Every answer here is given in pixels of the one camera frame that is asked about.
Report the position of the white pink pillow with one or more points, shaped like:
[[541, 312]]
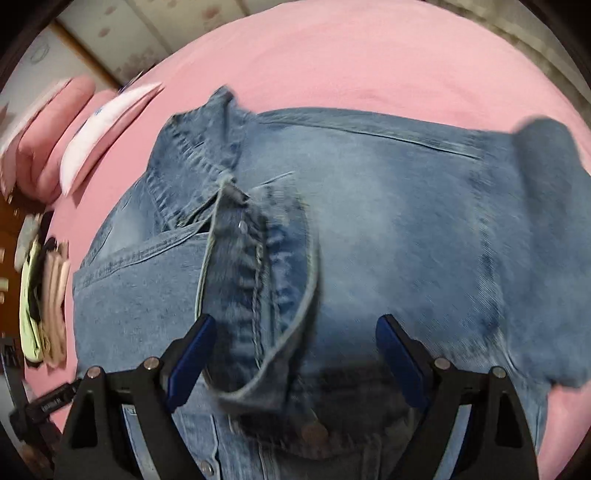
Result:
[[99, 131]]

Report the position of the blue denim jacket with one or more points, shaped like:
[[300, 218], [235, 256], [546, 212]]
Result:
[[296, 230]]

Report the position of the brown wooden headboard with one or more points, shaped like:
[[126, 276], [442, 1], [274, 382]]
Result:
[[14, 209]]

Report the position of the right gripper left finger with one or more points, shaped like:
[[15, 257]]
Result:
[[95, 443]]

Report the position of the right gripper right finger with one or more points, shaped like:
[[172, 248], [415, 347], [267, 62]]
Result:
[[472, 425]]

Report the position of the stack of folded clothes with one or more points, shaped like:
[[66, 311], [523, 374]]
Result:
[[44, 266]]

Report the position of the pink fleece bed blanket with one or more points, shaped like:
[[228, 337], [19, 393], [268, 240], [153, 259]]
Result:
[[406, 59]]

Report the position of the folded pink quilt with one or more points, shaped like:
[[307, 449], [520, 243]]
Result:
[[31, 153]]

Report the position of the floral sliding wardrobe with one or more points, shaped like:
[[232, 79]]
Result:
[[127, 37]]

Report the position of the beige window curtain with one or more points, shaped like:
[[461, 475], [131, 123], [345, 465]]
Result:
[[515, 23]]

